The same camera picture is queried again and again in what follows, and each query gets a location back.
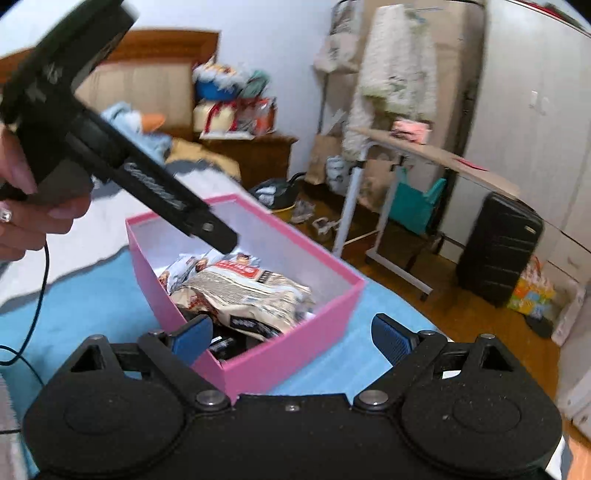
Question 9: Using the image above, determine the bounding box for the white paper bag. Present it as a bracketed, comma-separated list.
[552, 280, 586, 347]

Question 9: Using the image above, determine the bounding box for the white fluffy garment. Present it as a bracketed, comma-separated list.
[342, 4, 438, 160]

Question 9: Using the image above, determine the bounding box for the white rolling side table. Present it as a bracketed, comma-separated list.
[332, 127, 519, 299]

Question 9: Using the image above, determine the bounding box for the brown paper bag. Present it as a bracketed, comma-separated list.
[304, 134, 342, 185]

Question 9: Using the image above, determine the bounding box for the striped bed sheet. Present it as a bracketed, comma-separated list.
[0, 168, 445, 480]

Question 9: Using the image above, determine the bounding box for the white wardrobe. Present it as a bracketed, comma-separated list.
[464, 1, 590, 284]

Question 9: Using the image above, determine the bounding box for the person's left hand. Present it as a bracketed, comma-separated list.
[0, 124, 92, 262]

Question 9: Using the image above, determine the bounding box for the wooden headboard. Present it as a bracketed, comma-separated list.
[0, 29, 222, 142]

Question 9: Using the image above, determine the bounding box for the colourful gift bag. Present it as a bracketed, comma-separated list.
[507, 255, 556, 320]

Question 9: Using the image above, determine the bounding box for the snack bar packet in box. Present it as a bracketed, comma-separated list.
[158, 252, 217, 295]

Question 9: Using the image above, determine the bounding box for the pink storage box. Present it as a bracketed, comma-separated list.
[126, 195, 366, 399]

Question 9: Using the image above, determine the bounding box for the beige instant noodle packet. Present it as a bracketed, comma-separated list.
[170, 259, 315, 336]

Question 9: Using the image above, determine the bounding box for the wooden nightstand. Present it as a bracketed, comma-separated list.
[200, 133, 298, 189]

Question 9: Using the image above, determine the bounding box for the blue plush toy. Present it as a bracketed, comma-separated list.
[100, 102, 172, 165]

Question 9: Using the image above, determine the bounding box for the teal shopping bag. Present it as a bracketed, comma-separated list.
[389, 167, 447, 235]

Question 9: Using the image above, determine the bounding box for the black suitcase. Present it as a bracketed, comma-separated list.
[456, 192, 544, 307]

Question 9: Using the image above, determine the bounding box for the black cable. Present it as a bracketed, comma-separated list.
[0, 239, 51, 434]

